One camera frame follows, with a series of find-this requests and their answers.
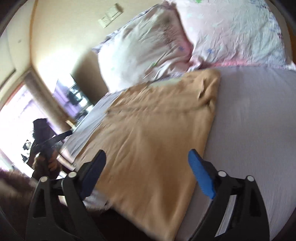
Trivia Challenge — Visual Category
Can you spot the brown furry left sleeve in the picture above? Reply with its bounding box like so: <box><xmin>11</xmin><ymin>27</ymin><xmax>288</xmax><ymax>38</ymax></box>
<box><xmin>0</xmin><ymin>159</ymin><xmax>70</xmax><ymax>241</ymax></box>

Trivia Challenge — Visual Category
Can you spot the left hand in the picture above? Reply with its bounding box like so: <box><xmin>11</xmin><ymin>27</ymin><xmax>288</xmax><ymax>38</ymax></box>
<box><xmin>35</xmin><ymin>151</ymin><xmax>60</xmax><ymax>172</ymax></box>

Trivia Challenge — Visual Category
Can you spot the tan fleece garment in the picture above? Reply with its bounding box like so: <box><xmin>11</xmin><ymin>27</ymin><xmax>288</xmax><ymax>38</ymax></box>
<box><xmin>75</xmin><ymin>69</ymin><xmax>221</xmax><ymax>240</ymax></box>

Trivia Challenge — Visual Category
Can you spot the lavender bed sheet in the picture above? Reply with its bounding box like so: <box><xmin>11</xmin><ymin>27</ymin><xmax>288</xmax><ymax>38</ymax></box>
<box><xmin>60</xmin><ymin>66</ymin><xmax>296</xmax><ymax>241</ymax></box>

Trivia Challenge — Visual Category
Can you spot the dark television screen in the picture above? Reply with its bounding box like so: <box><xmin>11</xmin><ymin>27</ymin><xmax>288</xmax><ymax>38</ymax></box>
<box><xmin>53</xmin><ymin>74</ymin><xmax>93</xmax><ymax>123</ymax></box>

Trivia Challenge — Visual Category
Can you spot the white floral pillow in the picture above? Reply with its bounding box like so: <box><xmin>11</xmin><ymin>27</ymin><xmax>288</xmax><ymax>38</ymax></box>
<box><xmin>92</xmin><ymin>1</ymin><xmax>193</xmax><ymax>92</ymax></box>

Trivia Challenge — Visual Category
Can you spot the white wall switch panel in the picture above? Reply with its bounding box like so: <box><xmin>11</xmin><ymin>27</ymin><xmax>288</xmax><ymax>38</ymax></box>
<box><xmin>98</xmin><ymin>3</ymin><xmax>123</xmax><ymax>28</ymax></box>

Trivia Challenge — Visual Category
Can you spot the pink floral pillow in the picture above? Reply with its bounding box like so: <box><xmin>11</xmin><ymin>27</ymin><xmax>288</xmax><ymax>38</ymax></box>
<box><xmin>170</xmin><ymin>1</ymin><xmax>295</xmax><ymax>70</ymax></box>

